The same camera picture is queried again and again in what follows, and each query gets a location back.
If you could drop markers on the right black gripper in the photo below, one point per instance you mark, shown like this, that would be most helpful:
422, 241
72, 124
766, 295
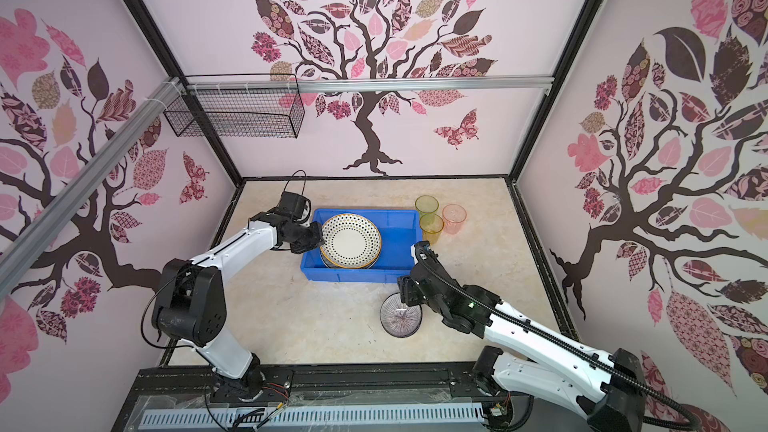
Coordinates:
407, 288

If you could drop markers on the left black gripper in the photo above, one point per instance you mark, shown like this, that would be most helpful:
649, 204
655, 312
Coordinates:
316, 241

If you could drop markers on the dotted plate yellow rim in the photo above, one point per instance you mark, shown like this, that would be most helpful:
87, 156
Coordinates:
350, 241

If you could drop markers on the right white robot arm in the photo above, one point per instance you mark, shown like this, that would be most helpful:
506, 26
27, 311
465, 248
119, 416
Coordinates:
523, 357

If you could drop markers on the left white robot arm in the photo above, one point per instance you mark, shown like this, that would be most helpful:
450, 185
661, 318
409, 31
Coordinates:
190, 305

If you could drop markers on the blue plastic bin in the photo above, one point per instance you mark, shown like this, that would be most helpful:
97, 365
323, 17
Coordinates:
387, 236

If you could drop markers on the yellow transparent cup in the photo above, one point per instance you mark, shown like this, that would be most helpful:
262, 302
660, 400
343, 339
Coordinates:
432, 226

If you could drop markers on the pink transparent cup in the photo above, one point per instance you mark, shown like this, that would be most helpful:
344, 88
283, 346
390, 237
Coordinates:
454, 217

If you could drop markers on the green transparent cup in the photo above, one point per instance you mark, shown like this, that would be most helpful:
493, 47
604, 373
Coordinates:
426, 205

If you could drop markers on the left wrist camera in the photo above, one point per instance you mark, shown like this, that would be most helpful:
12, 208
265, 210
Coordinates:
294, 206

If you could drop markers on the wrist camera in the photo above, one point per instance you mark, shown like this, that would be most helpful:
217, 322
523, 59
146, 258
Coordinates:
426, 263
294, 206

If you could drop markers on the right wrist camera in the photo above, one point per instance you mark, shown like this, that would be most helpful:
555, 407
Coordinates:
426, 263

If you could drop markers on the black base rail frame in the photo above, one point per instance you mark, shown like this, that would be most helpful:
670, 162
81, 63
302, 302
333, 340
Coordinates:
192, 387

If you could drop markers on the black wire basket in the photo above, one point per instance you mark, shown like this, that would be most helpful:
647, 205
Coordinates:
258, 105

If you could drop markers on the white slotted cable duct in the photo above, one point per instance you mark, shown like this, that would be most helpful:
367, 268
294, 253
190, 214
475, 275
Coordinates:
311, 417

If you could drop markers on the aluminium rail back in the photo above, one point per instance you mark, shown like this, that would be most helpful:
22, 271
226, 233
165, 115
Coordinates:
374, 85

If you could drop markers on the aluminium rail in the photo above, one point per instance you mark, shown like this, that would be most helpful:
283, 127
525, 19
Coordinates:
24, 251
374, 85

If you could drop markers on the aluminium rail left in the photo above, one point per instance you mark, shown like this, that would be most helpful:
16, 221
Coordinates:
24, 251

